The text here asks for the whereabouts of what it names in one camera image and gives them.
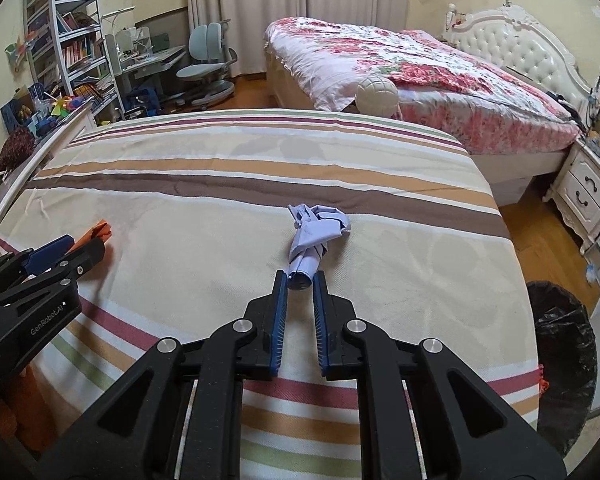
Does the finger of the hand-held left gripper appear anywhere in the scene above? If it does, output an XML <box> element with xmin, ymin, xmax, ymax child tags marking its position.
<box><xmin>0</xmin><ymin>234</ymin><xmax>76</xmax><ymax>286</ymax></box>
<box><xmin>0</xmin><ymin>237</ymin><xmax>107</xmax><ymax>311</ymax></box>

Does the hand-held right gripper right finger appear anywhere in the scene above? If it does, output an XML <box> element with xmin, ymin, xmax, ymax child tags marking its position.
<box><xmin>312</xmin><ymin>270</ymin><xmax>566</xmax><ymax>480</ymax></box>

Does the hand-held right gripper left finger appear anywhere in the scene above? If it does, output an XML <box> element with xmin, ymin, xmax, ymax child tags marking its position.
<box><xmin>37</xmin><ymin>269</ymin><xmax>288</xmax><ymax>480</ymax></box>

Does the orange paper wrapper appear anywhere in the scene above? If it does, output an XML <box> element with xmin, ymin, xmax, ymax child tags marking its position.
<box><xmin>82</xmin><ymin>220</ymin><xmax>113</xmax><ymax>241</ymax></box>

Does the blue paper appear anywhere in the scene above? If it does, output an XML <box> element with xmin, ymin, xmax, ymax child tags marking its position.
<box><xmin>286</xmin><ymin>202</ymin><xmax>352</xmax><ymax>291</ymax></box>

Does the bin with black bag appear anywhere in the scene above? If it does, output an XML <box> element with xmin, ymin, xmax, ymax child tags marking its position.
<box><xmin>525</xmin><ymin>280</ymin><xmax>598</xmax><ymax>453</ymax></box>

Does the white bed footboard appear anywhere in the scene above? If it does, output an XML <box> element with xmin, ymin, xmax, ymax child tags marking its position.
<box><xmin>0</xmin><ymin>100</ymin><xmax>96</xmax><ymax>256</ymax></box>

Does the dark red fuzzy cloth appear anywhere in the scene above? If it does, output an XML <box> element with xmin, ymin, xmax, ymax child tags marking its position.
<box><xmin>0</xmin><ymin>127</ymin><xmax>37</xmax><ymax>176</ymax></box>

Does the colourful toy pile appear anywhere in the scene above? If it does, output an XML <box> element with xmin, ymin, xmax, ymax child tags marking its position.
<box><xmin>0</xmin><ymin>82</ymin><xmax>96</xmax><ymax>136</ymax></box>

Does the blue storage crate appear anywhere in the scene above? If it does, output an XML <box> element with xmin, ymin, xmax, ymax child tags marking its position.
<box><xmin>125</xmin><ymin>87</ymin><xmax>161</xmax><ymax>121</ymax></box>

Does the white bookshelf with books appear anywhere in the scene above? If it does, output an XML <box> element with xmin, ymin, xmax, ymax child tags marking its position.
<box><xmin>22</xmin><ymin>0</ymin><xmax>123</xmax><ymax>126</ymax></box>

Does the grey study desk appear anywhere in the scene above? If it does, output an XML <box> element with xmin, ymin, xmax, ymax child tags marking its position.
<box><xmin>105</xmin><ymin>27</ymin><xmax>188</xmax><ymax>111</ymax></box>

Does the round white bedpost knob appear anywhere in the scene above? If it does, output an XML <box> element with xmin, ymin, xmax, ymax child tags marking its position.
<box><xmin>356</xmin><ymin>76</ymin><xmax>400</xmax><ymax>118</ymax></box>

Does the white desk lamp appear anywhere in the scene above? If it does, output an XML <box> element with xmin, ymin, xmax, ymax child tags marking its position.
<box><xmin>101</xmin><ymin>7</ymin><xmax>137</xmax><ymax>36</ymax></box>

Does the light blue desk chair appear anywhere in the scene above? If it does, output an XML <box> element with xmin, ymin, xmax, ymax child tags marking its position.
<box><xmin>176</xmin><ymin>20</ymin><xmax>240</xmax><ymax>111</ymax></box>

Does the white nightstand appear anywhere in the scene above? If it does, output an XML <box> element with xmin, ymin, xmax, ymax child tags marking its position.
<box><xmin>545</xmin><ymin>137</ymin><xmax>600</xmax><ymax>256</ymax></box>

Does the beige curtain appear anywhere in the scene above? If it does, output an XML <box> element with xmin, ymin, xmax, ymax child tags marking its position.
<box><xmin>186</xmin><ymin>0</ymin><xmax>412</xmax><ymax>80</ymax></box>

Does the white tufted headboard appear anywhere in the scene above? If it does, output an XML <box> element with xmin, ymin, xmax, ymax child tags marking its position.
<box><xmin>440</xmin><ymin>4</ymin><xmax>596</xmax><ymax>111</ymax></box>

